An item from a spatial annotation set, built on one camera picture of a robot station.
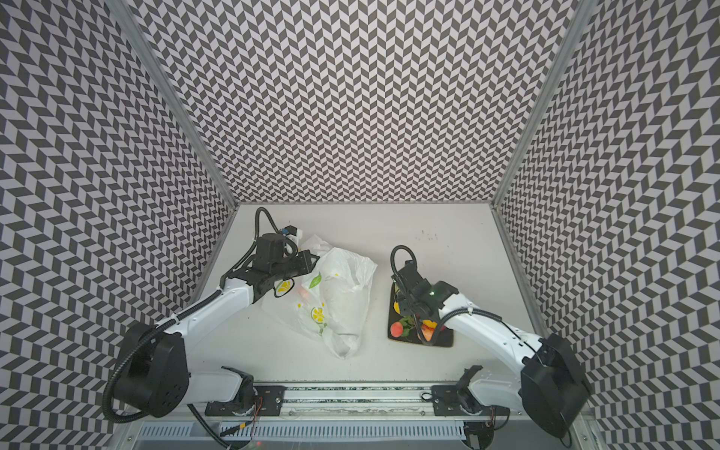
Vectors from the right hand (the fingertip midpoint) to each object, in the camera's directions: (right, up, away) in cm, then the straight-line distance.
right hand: (413, 305), depth 83 cm
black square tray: (+9, -9, -2) cm, 13 cm away
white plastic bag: (-28, +1, +3) cm, 28 cm away
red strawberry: (-5, -7, -1) cm, 9 cm away
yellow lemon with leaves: (-2, -6, +2) cm, 6 cm away
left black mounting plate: (-40, -23, -10) cm, 47 cm away
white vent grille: (-29, -28, -14) cm, 43 cm away
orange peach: (+4, -7, -2) cm, 9 cm away
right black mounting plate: (+7, -22, -11) cm, 26 cm away
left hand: (-28, +13, +2) cm, 31 cm away
